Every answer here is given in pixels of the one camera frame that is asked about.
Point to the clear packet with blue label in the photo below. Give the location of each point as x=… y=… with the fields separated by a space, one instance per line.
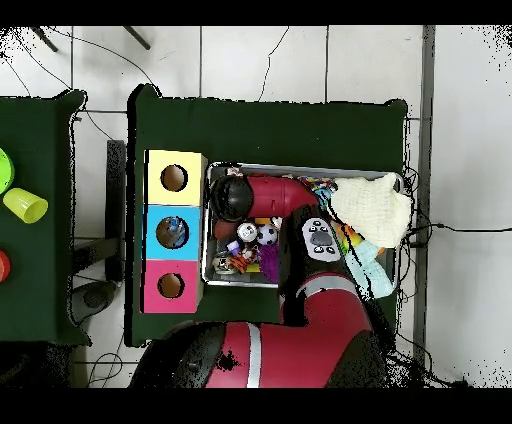
x=175 y=232

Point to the cream waffle cloth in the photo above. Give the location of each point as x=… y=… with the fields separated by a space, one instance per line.
x=372 y=208

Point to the mint green cloth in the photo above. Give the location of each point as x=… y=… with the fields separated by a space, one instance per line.
x=374 y=274

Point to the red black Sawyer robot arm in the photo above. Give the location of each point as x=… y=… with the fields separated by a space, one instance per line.
x=304 y=352

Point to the shallow mesh bin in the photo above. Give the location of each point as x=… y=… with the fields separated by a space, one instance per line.
x=224 y=282

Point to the wooden box with three holes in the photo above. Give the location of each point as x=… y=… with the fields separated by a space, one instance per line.
x=188 y=296

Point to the black orange drink can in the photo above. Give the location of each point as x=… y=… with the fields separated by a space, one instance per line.
x=246 y=232

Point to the small soccer ball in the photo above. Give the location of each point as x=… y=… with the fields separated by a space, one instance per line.
x=266 y=234

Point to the purple spiky eyed toy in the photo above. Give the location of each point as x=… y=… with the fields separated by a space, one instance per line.
x=270 y=262

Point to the small plush tiger toy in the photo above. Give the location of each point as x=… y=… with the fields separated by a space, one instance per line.
x=240 y=262

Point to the dark green table cloth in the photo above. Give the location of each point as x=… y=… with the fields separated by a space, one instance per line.
x=260 y=132
x=32 y=248

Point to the black upright panel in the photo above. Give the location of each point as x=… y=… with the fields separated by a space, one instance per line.
x=116 y=200

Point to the black stand leg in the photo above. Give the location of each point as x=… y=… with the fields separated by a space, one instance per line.
x=136 y=38
x=44 y=39

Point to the yellow green plastic cup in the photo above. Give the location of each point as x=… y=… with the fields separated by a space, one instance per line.
x=24 y=204

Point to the green ball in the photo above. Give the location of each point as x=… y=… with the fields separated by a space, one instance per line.
x=4 y=172

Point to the orange ball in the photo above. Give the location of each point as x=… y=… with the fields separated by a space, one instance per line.
x=3 y=266

